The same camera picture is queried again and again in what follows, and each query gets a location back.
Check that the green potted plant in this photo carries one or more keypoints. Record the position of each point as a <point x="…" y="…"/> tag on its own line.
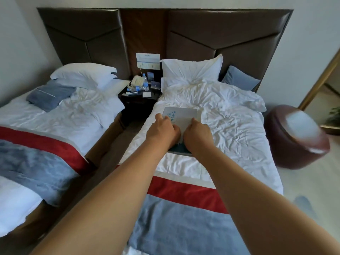
<point x="334" y="116"/>

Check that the light blue calligraphy brochure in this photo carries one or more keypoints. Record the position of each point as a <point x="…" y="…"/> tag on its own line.
<point x="186" y="115"/>

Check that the person's left hand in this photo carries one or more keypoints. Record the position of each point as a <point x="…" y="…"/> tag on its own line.
<point x="163" y="132"/>

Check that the brown wooden headboard panel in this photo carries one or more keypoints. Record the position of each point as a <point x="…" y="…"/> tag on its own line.
<point x="143" y="31"/>

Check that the person's right hand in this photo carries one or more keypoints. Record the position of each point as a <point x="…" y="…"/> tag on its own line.
<point x="199" y="138"/>

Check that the dark padded headboard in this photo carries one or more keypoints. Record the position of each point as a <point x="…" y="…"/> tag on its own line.
<point x="225" y="31"/>
<point x="79" y="31"/>

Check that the beige wall switch panel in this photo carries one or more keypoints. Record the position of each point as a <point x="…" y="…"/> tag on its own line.
<point x="148" y="66"/>

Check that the beige telephone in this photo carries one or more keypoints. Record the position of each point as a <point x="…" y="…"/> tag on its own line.
<point x="136" y="81"/>

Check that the person's right forearm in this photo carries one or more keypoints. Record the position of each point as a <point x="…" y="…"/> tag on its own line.
<point x="260" y="209"/>

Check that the dark nightstand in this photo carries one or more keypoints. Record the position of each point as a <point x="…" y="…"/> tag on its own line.
<point x="138" y="108"/>

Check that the blue grey cushion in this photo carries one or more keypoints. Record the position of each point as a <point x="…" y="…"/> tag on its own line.
<point x="239" y="79"/>
<point x="50" y="95"/>

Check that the person's left forearm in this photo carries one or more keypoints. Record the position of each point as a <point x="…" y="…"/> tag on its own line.
<point x="106" y="204"/>

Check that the small dark card stand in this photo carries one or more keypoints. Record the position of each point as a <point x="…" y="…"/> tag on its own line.
<point x="150" y="76"/>

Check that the brown leather ottoman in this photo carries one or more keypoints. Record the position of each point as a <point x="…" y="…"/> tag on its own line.
<point x="287" y="146"/>

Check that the clear water bottle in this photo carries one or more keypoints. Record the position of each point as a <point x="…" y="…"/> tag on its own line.
<point x="145" y="80"/>
<point x="134" y="89"/>

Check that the white notepad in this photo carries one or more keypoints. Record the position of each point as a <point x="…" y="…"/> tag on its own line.
<point x="147" y="94"/>

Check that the white remote control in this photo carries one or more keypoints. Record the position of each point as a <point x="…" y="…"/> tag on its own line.
<point x="128" y="94"/>

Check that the white notice card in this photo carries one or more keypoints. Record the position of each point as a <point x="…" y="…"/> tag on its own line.
<point x="147" y="57"/>

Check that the gold framed mirror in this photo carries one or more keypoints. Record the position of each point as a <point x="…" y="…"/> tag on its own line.
<point x="317" y="84"/>

